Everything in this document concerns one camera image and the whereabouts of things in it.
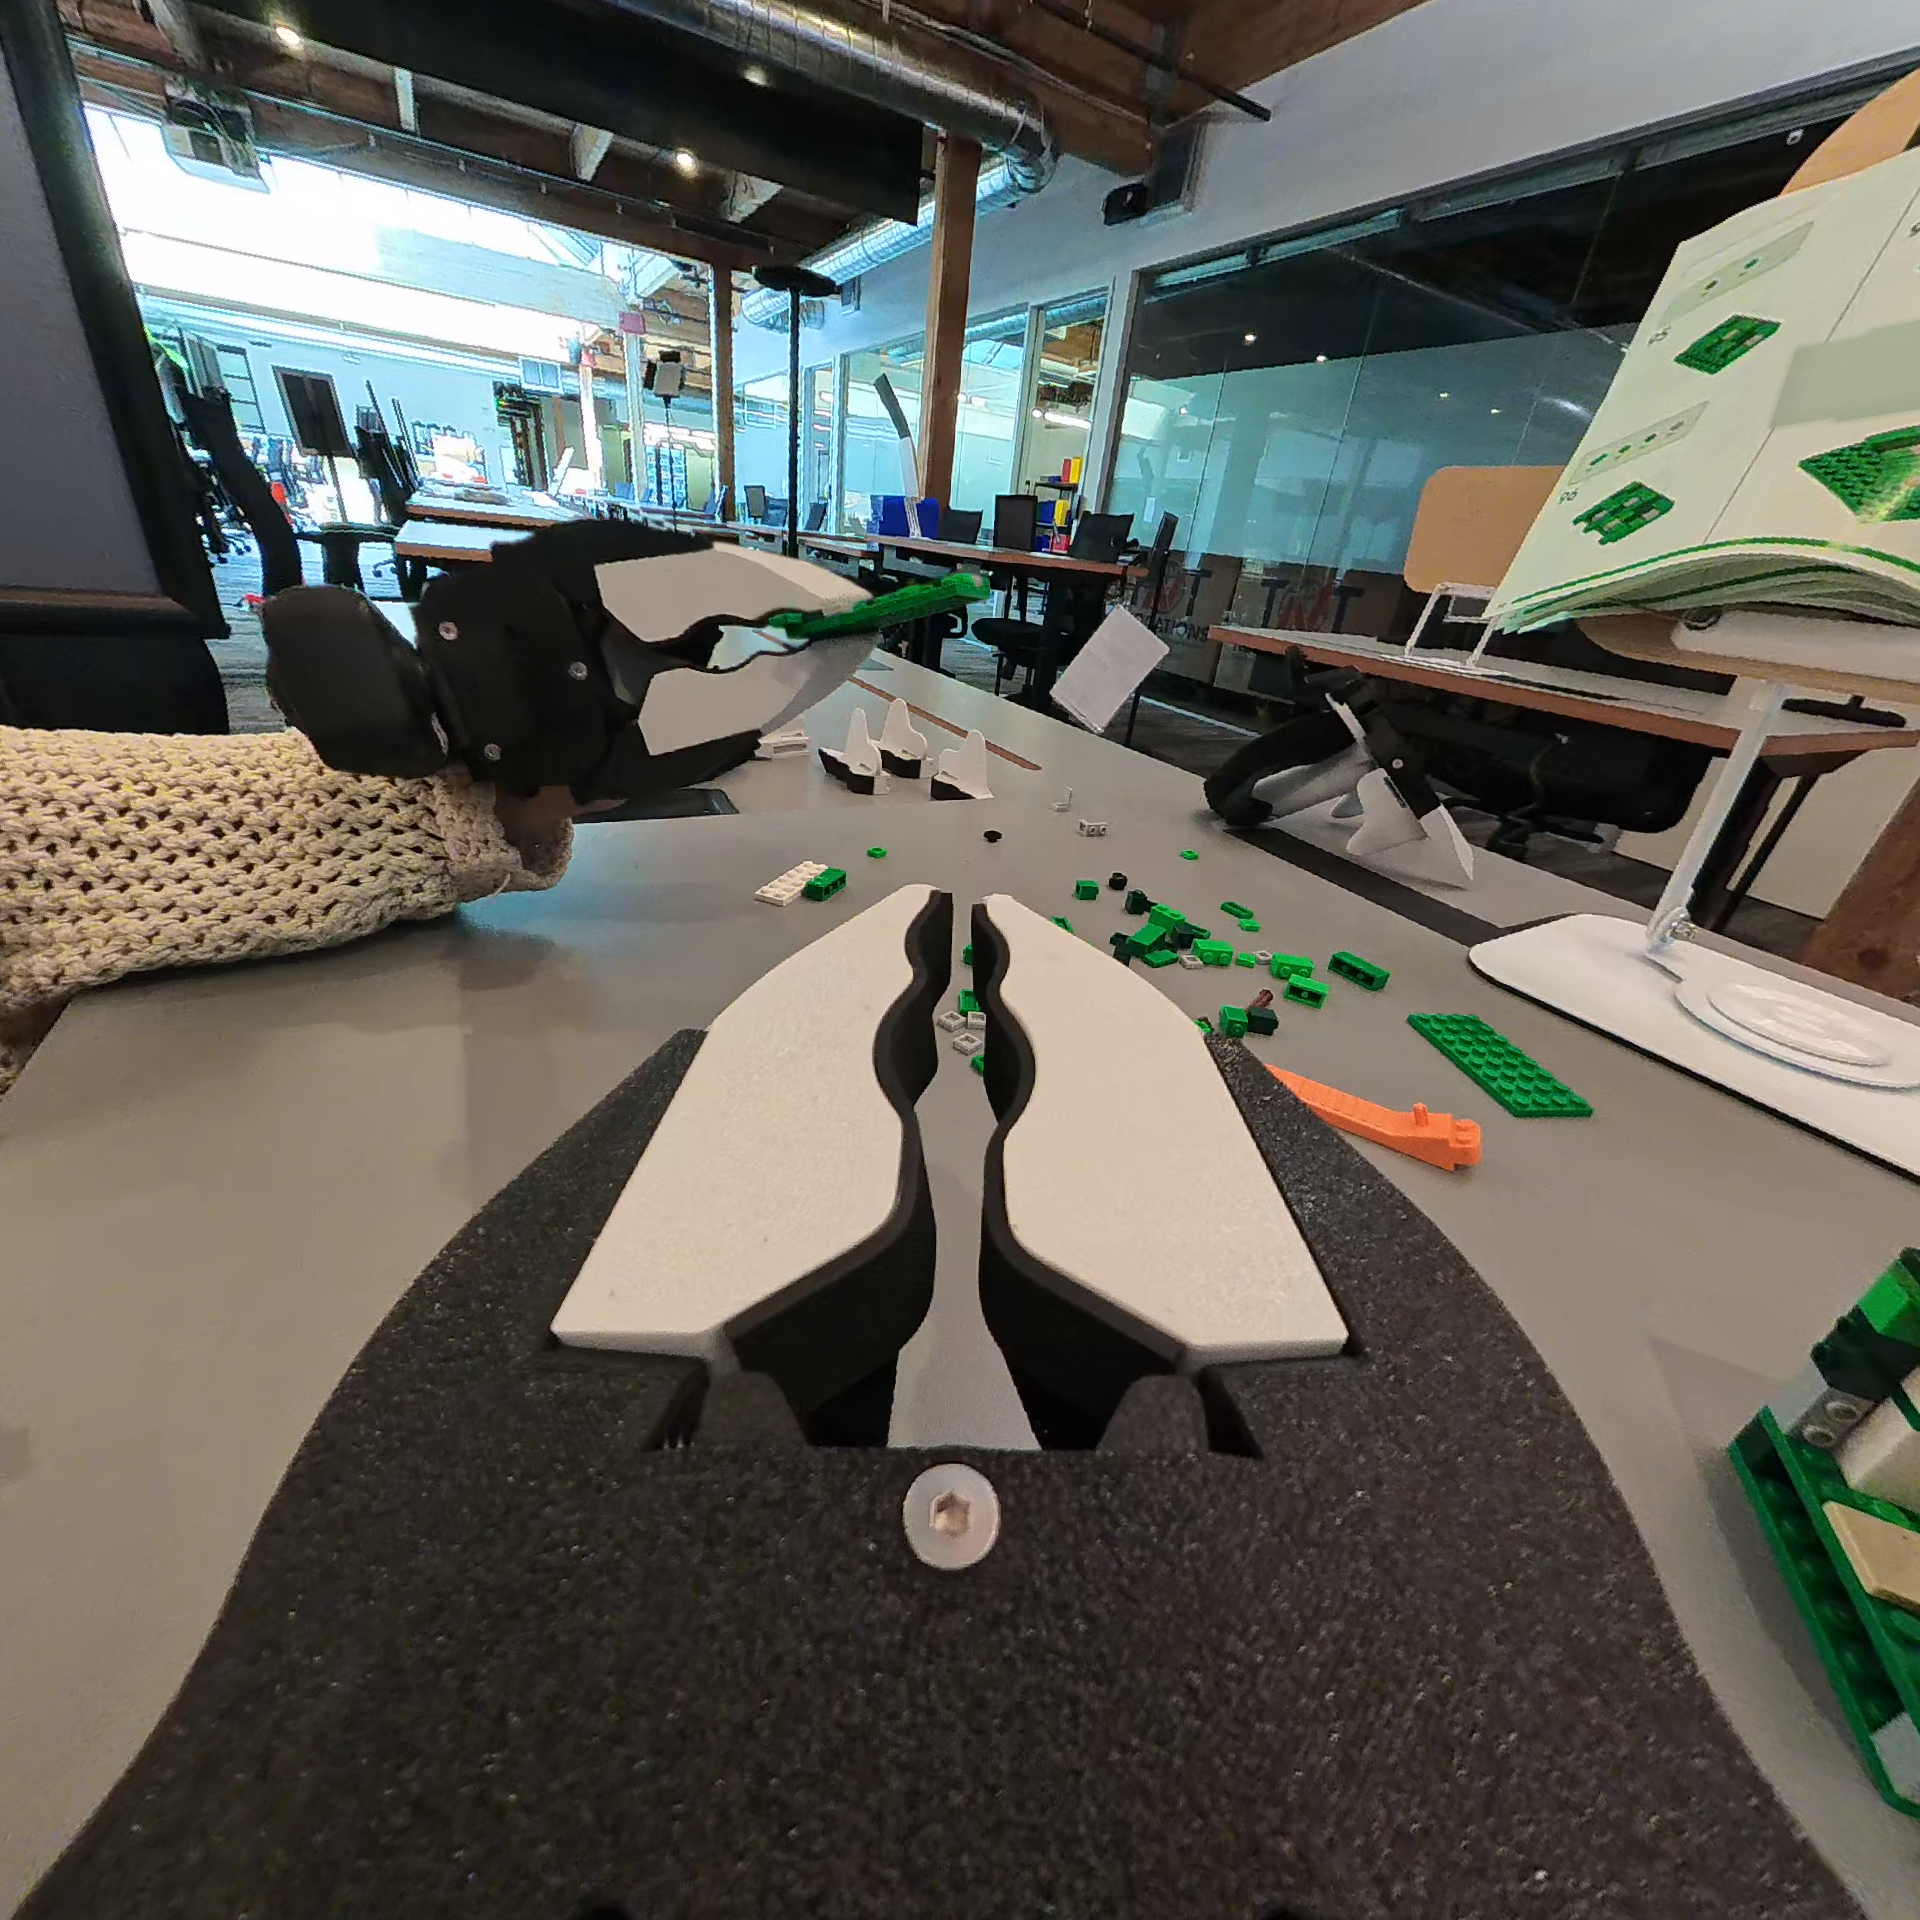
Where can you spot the metal air duct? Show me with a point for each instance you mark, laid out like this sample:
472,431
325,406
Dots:
900,77

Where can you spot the partial lego build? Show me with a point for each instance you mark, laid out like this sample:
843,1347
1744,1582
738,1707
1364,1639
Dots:
1829,1621

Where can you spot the white plastic part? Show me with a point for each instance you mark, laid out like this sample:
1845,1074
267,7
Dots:
1425,834
900,743
849,751
961,768

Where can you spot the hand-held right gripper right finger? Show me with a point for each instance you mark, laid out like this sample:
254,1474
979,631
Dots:
1155,1200

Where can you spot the black office chair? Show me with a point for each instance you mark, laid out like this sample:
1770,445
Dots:
1260,780

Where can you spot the white book stand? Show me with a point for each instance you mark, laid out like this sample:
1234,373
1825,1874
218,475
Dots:
1589,962

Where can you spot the black swivel chair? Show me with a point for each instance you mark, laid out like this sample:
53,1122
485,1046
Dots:
224,494

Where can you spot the black ceiling-hung screen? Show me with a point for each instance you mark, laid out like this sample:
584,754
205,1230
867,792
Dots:
600,107

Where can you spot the white paper sheet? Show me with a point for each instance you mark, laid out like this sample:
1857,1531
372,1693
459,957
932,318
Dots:
1109,668

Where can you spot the lego instruction booklet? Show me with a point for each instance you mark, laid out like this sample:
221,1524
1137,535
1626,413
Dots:
1724,452

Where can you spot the green mosaic lego plate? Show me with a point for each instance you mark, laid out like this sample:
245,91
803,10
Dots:
884,605

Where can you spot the orange brick separator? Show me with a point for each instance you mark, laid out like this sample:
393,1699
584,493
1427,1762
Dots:
1380,1119

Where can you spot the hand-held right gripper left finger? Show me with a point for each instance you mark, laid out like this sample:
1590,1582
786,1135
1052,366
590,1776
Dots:
749,1186

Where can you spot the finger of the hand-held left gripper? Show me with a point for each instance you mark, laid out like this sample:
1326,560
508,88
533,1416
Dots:
734,706
705,586

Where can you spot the wooden support post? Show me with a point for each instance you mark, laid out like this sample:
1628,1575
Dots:
949,330

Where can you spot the white lego plate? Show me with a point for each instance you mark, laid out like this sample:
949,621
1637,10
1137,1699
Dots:
782,887

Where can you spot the long green lego plate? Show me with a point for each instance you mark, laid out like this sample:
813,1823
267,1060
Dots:
1499,1066

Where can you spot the lego pieces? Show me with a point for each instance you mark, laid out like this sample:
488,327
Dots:
1357,970

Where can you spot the person's left hand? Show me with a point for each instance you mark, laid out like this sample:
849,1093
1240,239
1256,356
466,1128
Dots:
533,839

